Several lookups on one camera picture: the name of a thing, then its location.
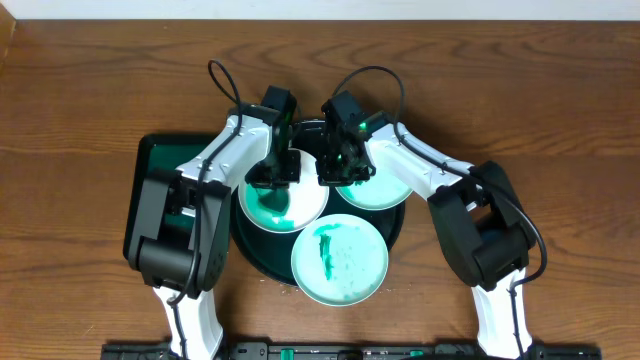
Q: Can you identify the dark green rectangular tray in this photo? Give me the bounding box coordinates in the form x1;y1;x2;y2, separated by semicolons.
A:
123;132;217;260

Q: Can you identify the pale green plate front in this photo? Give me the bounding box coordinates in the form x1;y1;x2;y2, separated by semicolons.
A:
291;214;389;307

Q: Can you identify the pale green plate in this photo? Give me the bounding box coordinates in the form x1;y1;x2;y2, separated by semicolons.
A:
291;214;389;307
336;171;413;211

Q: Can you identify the white plate with green smear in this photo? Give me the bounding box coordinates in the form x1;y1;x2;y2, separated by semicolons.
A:
238;148;329;233

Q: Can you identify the green scrub sponge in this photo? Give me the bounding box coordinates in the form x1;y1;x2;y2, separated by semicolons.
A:
255;188;290;215

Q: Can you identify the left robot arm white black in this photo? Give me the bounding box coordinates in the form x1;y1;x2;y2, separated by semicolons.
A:
123;86;301;359

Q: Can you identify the pale green plate back right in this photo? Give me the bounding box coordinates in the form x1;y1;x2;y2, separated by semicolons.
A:
336;171;413;211

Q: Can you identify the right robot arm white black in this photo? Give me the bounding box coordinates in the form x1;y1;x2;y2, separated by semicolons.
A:
317;91;540;359

